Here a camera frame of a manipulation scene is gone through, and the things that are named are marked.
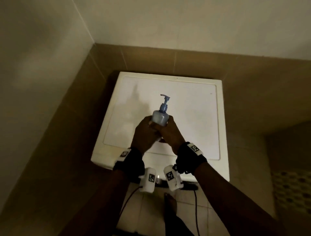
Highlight person's left hand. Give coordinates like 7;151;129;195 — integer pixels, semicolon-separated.
131;115;161;156

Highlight person's right hand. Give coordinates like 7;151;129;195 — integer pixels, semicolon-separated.
152;115;186;156

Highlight blue pump dispenser bottle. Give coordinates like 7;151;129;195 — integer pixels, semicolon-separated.
148;94;171;141

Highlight person's left forearm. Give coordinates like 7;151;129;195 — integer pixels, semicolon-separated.
58;170;131;236

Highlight person's right foot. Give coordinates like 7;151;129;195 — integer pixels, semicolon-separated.
163;192;178;217

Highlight black right wrist band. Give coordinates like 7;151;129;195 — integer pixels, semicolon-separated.
175;142;207;175

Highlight black wrist band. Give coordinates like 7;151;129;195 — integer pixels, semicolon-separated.
113;147;145;183
175;142;207;175

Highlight black left wrist band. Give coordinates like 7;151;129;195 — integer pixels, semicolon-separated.
113;147;145;183

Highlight white plastic appliance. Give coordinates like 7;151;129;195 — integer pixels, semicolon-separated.
90;71;230;191

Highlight black trousers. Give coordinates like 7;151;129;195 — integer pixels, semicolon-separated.
163;214;195;236

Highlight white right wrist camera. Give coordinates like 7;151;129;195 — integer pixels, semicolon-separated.
163;165;184;192

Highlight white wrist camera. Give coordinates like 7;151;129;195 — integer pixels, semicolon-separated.
139;167;157;194
163;165;184;192

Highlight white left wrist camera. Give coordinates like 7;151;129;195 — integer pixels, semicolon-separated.
139;167;157;194

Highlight black left camera cable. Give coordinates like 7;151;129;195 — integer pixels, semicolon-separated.
119;186;143;219

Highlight black camera cable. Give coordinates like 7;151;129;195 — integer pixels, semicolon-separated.
193;189;201;236
119;186;143;219

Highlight black right camera cable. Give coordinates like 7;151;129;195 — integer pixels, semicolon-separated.
193;189;201;236

